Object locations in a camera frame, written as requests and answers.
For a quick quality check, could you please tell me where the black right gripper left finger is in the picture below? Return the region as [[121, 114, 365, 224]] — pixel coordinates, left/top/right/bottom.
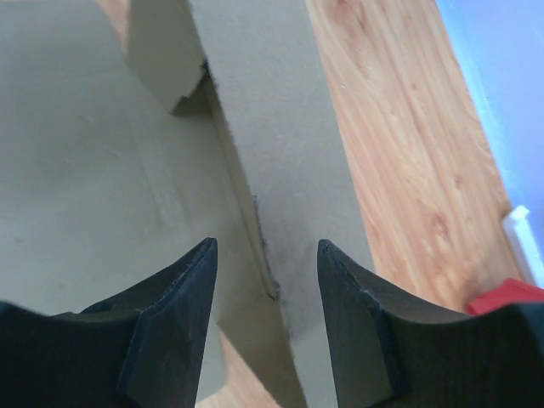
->
[[1, 238, 218, 407]]

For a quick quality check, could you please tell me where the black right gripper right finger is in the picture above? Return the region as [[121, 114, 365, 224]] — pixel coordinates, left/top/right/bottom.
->
[[317, 240, 543, 407]]

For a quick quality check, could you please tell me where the brown cardboard box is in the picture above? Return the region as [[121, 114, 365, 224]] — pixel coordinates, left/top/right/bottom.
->
[[1, 1, 371, 407]]

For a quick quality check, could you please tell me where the red cloth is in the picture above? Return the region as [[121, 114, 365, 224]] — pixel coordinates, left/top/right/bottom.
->
[[467, 278, 543, 316]]

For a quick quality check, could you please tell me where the white clothes rack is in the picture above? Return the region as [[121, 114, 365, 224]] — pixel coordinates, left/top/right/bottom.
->
[[501, 206, 543, 288]]

